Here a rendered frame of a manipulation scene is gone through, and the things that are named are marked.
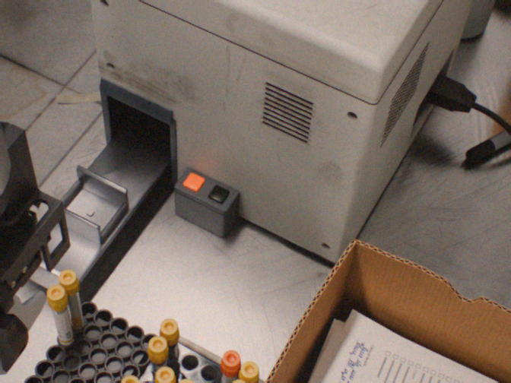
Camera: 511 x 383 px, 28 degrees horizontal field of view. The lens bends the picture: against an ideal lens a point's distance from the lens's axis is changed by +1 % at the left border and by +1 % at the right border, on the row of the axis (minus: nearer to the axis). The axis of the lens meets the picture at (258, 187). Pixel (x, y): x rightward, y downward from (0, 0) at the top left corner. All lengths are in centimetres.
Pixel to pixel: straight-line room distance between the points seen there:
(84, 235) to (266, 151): 20
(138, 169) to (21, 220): 42
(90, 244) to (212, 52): 24
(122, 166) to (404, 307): 32
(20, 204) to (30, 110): 166
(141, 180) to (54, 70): 134
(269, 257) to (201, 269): 7
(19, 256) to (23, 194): 4
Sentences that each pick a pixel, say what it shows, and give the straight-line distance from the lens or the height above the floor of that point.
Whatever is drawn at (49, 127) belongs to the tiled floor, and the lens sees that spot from 224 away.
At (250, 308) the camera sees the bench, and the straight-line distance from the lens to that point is 99.
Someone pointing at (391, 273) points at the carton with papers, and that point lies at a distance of 88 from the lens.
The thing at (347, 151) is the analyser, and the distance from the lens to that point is 86.
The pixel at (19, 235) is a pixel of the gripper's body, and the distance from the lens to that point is 61.
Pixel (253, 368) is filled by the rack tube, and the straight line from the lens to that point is 83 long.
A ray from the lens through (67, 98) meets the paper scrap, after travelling 228.
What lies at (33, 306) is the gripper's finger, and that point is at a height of 114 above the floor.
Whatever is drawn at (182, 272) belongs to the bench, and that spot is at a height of 88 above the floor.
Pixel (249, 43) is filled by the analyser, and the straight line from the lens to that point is 83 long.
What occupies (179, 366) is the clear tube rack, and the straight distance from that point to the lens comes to 88.
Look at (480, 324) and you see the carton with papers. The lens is 88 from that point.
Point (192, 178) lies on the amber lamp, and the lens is 100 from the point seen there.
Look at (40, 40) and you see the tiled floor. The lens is 240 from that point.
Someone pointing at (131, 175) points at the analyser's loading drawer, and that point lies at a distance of 102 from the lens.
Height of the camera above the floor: 175
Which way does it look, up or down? 55 degrees down
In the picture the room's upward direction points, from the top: 5 degrees clockwise
